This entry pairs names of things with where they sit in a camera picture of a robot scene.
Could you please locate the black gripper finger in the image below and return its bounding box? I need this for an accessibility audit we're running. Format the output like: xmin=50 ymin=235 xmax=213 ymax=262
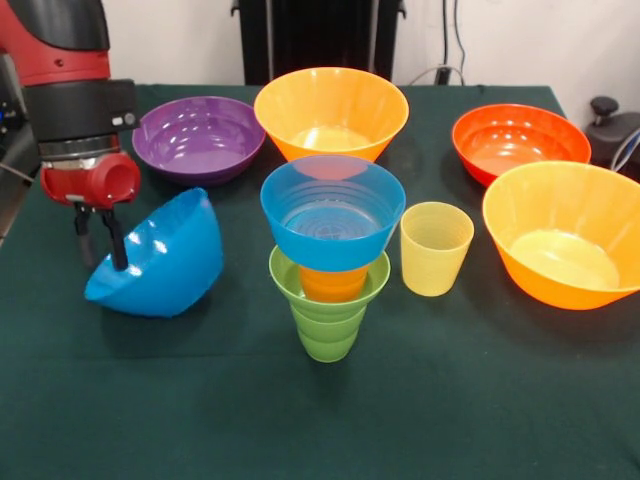
xmin=101 ymin=204 xmax=130 ymax=273
xmin=73 ymin=202 xmax=99 ymax=271

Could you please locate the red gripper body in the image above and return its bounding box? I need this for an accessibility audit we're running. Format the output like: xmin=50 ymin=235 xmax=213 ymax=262
xmin=39 ymin=152 xmax=143 ymax=208

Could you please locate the round blue plastic bowl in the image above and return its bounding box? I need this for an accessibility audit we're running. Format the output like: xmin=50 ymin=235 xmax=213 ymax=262
xmin=83 ymin=187 xmax=225 ymax=320

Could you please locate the green plastic bowl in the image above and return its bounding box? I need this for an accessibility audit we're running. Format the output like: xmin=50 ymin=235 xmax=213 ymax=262
xmin=268 ymin=243 xmax=392 ymax=319

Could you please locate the shallow translucent blue bowl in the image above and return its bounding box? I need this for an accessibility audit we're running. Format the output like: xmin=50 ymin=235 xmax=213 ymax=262
xmin=259 ymin=154 xmax=407 ymax=273

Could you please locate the orange plastic cup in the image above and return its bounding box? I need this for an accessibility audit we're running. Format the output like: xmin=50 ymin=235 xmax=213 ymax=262
xmin=299 ymin=264 xmax=371 ymax=303

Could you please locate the green plastic cup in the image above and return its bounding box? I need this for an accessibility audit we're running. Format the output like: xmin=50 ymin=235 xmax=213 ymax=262
xmin=294 ymin=304 xmax=369 ymax=363

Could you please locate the black office chair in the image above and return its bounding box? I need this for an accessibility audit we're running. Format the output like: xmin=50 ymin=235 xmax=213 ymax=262
xmin=0 ymin=117 xmax=44 ymax=241

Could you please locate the black computer case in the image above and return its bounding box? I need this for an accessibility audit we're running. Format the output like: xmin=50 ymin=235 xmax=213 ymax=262
xmin=0 ymin=52 xmax=29 ymax=156

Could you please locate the purple plastic bowl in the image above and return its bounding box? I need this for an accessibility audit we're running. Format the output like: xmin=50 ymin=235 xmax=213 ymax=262
xmin=131 ymin=96 xmax=267 ymax=189

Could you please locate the large orange plastic bowl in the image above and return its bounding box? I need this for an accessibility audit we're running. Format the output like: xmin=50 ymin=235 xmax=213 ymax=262
xmin=482 ymin=160 xmax=640 ymax=311
xmin=253 ymin=67 xmax=410 ymax=164

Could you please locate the yellow plastic cup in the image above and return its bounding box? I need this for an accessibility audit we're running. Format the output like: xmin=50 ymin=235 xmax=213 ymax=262
xmin=399 ymin=201 xmax=475 ymax=298

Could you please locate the dark green tablecloth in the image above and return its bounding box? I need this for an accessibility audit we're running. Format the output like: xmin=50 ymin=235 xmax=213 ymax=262
xmin=0 ymin=83 xmax=640 ymax=480

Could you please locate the red plastic bowl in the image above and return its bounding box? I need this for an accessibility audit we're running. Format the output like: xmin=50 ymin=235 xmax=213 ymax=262
xmin=451 ymin=103 xmax=593 ymax=189

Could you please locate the black chair with knob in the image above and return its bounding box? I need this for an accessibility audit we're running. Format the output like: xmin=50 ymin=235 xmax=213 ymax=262
xmin=585 ymin=96 xmax=640 ymax=182

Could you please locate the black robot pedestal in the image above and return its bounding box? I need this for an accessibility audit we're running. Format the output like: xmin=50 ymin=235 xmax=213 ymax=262
xmin=231 ymin=0 xmax=407 ymax=86

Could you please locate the black wall cable with plug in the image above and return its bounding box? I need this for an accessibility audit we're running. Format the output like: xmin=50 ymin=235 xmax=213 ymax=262
xmin=435 ymin=0 xmax=452 ymax=85

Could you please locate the thin black wall cable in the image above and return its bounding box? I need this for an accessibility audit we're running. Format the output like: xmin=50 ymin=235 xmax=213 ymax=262
xmin=452 ymin=0 xmax=468 ymax=69

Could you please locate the white blue cable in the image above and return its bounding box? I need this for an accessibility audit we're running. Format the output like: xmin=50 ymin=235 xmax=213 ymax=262
xmin=610 ymin=127 xmax=640 ymax=172

